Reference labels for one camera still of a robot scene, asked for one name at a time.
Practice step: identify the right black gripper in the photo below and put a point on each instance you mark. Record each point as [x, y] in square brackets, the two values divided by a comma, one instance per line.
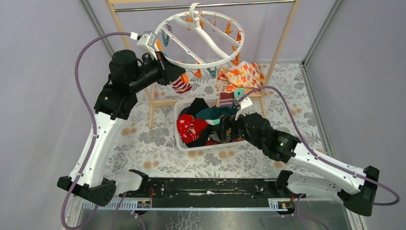
[226, 122]

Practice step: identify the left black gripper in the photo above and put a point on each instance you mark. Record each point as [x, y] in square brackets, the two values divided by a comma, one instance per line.
[163, 70]

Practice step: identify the red white striped sock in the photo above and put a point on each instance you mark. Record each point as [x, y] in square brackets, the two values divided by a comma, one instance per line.
[181, 85]

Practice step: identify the white round clip hanger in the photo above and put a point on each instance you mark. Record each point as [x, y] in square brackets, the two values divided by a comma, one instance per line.
[194, 21]

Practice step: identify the red bear christmas sock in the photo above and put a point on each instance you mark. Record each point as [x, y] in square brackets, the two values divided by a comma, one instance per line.
[190, 128]

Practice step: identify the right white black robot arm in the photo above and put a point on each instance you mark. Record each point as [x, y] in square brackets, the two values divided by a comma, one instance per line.
[354, 187]

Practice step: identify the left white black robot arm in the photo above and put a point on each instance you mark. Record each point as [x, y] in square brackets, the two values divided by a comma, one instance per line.
[128, 76]

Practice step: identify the dark green sock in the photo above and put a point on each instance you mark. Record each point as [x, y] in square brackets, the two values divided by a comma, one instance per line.
[212, 115]

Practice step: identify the purple striped sock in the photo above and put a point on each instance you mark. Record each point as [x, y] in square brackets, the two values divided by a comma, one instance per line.
[226, 99]

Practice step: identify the wooden clothes rack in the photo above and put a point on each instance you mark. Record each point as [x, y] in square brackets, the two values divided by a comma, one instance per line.
[166, 103]

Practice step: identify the white laundry basket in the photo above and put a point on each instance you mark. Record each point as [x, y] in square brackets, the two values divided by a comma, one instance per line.
[178, 107]

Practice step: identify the black sock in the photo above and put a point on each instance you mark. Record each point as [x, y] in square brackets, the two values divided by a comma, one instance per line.
[197, 105]

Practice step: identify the orange floral cloth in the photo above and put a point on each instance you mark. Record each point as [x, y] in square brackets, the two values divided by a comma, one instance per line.
[246, 76]

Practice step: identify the metal rack rod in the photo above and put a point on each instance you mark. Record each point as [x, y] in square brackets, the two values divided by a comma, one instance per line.
[212, 5]

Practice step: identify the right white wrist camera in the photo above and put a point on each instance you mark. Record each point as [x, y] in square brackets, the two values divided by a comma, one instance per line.
[244, 107]

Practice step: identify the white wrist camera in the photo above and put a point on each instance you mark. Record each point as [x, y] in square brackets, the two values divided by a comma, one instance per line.
[147, 43]
[244, 107]

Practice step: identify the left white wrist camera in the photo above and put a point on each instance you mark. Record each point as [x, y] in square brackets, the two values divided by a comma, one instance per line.
[147, 43]

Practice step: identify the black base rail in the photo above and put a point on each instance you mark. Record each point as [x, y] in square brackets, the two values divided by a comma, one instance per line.
[213, 193]

